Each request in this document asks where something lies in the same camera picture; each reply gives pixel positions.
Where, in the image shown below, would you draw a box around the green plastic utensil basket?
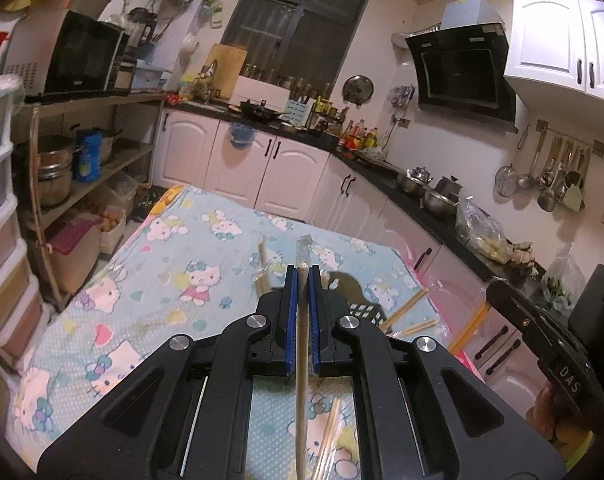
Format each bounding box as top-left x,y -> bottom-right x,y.
349,304 -> 387,326

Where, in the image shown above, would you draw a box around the wooden chopstick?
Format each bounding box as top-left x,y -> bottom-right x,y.
295,234 -> 313,480

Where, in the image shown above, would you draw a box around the dark kitchen window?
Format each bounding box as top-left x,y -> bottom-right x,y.
221,0 -> 368,92

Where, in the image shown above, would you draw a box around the right hand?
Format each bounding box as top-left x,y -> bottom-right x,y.
525,382 -> 590,454

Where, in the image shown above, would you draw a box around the orange chopsticks bundle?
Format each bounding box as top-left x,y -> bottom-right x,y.
379,286 -> 490,356

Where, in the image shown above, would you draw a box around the Hello Kitty tablecloth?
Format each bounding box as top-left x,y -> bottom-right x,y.
9,184 -> 464,480

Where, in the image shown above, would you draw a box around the plastic bag on counter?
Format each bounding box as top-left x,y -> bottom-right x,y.
456,196 -> 512,264

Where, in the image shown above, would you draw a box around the white lower cabinets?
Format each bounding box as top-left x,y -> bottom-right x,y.
151,106 -> 548,411

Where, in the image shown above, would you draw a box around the steel kettle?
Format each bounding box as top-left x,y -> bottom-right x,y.
396,167 -> 432,197

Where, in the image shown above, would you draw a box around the hanging strainer ladle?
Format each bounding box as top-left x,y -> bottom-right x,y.
494,126 -> 530,198

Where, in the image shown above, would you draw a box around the black wok on stove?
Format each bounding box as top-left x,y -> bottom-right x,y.
240,100 -> 285,124

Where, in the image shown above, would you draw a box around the plastic drawer tower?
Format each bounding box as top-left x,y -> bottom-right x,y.
0,76 -> 48,370

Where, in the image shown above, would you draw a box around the wooden shelf rack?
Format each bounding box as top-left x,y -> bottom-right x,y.
11,91 -> 164,312

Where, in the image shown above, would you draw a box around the hanging pot lid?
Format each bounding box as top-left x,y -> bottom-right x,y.
342,75 -> 375,107

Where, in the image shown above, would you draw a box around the blue canister on shelf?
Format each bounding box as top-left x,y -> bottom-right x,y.
75,129 -> 102,182

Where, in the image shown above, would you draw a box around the steel pot on shelf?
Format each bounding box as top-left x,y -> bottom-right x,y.
37,136 -> 78,208

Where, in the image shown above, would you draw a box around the wooden cutting board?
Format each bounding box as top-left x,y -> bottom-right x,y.
204,44 -> 247,101

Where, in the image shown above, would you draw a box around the black range hood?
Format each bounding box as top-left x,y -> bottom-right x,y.
406,0 -> 518,133

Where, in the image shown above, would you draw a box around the white upper cabinet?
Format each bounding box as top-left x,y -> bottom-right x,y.
504,0 -> 604,101

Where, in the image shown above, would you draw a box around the black microwave oven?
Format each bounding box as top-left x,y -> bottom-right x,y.
3,10 -> 128,99

